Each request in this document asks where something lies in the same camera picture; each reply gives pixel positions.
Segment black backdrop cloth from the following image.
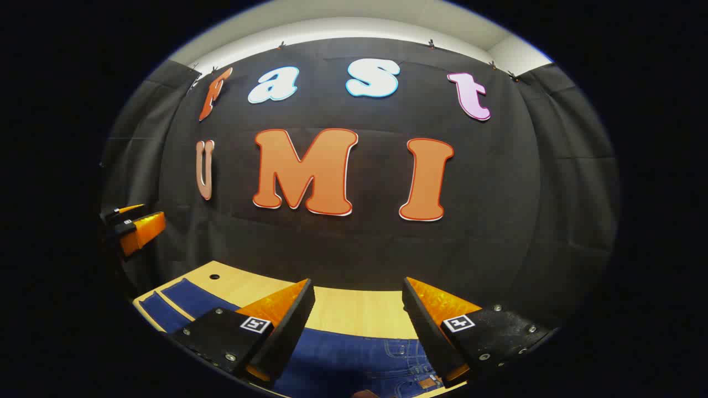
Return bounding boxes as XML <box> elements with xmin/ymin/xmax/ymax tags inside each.
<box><xmin>100</xmin><ymin>38</ymin><xmax>620</xmax><ymax>335</ymax></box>

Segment blue jeans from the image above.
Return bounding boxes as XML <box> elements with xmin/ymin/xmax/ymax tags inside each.
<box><xmin>138</xmin><ymin>278</ymin><xmax>444</xmax><ymax>398</ymax></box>

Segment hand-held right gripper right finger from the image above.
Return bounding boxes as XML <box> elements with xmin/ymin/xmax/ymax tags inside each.
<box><xmin>402</xmin><ymin>276</ymin><xmax>554</xmax><ymax>387</ymax></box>

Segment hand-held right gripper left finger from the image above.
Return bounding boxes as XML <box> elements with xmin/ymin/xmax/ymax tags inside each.
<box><xmin>170</xmin><ymin>278</ymin><xmax>316</xmax><ymax>386</ymax></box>

